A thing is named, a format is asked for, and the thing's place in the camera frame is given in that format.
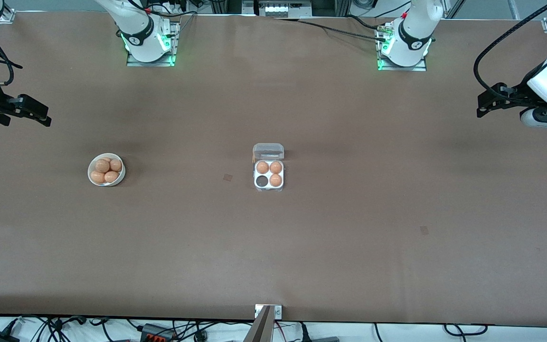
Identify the white round bowl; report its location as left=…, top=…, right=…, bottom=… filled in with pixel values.
left=87, top=153, right=126, bottom=187

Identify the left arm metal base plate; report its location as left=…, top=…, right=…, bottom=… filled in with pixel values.
left=377, top=24, right=428, bottom=72

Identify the black and orange power strip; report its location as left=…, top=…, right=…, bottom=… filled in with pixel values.
left=140, top=323, right=178, bottom=342

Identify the short black table cable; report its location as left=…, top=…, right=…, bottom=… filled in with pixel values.
left=346, top=14, right=384, bottom=31

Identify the clear plastic egg box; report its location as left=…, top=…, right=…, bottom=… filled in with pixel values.
left=253, top=142, right=285, bottom=192

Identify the small metal clamp bracket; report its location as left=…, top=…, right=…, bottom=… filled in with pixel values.
left=255, top=304, right=283, bottom=319

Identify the long black table cable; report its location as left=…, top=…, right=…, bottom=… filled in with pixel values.
left=273, top=18, right=388, bottom=43

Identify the aluminium camera pole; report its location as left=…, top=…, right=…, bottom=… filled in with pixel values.
left=243, top=306, right=274, bottom=342

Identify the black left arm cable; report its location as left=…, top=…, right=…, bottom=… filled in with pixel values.
left=473, top=0, right=547, bottom=95

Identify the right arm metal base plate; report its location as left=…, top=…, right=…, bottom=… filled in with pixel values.
left=126, top=21, right=180, bottom=67

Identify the white power strip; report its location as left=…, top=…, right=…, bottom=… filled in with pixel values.
left=258, top=1, right=299, bottom=16

